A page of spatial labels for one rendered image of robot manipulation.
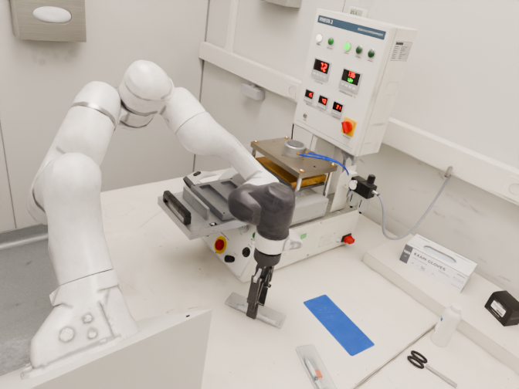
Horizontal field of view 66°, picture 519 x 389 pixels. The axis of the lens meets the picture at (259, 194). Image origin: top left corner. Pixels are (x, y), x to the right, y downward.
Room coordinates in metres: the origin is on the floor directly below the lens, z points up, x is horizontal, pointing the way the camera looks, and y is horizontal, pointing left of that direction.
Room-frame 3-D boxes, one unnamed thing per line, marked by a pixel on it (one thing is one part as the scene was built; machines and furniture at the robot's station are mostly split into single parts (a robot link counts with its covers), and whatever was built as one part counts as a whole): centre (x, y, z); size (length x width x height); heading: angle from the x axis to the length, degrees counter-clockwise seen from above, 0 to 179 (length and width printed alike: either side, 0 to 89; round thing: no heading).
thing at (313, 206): (1.18, -0.13, 0.96); 0.26 x 0.05 x 0.07; 132
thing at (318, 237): (1.32, -0.10, 0.84); 0.53 x 0.37 x 0.17; 132
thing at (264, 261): (0.90, -0.05, 0.95); 0.08 x 0.08 x 0.09
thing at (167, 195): (1.04, 0.24, 0.99); 0.15 x 0.02 x 0.04; 42
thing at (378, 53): (1.45, -0.22, 1.25); 0.33 x 0.16 x 0.64; 42
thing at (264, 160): (1.33, -0.10, 1.07); 0.22 x 0.17 x 0.10; 42
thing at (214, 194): (1.16, 0.10, 0.98); 0.20 x 0.17 x 0.03; 42
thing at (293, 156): (1.34, -0.13, 1.08); 0.31 x 0.24 x 0.13; 42
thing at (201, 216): (1.13, 0.14, 0.97); 0.30 x 0.22 x 0.08; 132
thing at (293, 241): (0.91, -0.07, 1.03); 0.13 x 0.12 x 0.05; 71
